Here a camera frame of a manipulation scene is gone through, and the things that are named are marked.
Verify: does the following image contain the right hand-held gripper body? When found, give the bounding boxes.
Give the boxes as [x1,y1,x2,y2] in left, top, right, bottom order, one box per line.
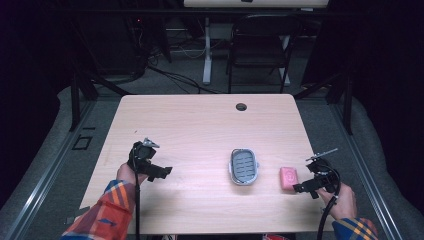
[305,147,341,195]

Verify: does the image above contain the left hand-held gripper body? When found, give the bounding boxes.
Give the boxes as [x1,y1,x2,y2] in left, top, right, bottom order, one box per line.
[127,137,161,175]

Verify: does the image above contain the pink soap bar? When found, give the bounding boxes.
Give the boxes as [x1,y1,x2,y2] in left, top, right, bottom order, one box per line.
[279,166,300,192]

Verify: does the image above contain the grey and white soap dish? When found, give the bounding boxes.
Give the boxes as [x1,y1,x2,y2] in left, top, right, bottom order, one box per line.
[228,148,260,186]

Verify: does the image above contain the person's left hand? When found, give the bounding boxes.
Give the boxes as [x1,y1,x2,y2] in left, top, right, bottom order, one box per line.
[116,162,150,186]

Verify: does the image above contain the person's right hand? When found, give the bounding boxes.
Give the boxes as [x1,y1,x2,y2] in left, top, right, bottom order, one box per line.
[315,182,358,222]

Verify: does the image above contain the white desk leg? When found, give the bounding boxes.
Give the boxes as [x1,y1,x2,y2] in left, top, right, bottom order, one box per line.
[202,16,214,86]

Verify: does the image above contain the black folding chair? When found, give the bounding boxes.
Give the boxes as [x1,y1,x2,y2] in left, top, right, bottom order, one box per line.
[227,13,304,95]

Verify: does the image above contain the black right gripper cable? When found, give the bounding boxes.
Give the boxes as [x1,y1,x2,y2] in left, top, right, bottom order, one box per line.
[316,164,342,240]

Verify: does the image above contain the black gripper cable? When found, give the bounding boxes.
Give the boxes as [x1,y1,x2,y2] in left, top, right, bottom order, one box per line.
[131,146,142,240]
[316,164,342,240]

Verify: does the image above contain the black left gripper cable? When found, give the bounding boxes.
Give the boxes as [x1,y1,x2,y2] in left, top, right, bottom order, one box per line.
[131,146,142,240]

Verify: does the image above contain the metal floor rail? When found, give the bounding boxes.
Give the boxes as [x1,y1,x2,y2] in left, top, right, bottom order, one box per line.
[332,103,405,240]
[0,99,98,240]

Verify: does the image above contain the black metal stand frame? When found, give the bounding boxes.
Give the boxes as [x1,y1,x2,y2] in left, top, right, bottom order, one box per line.
[67,56,132,132]
[293,63,355,136]

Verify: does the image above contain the black floor cables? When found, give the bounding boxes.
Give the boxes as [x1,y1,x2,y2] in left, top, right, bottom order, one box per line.
[145,49,222,95]

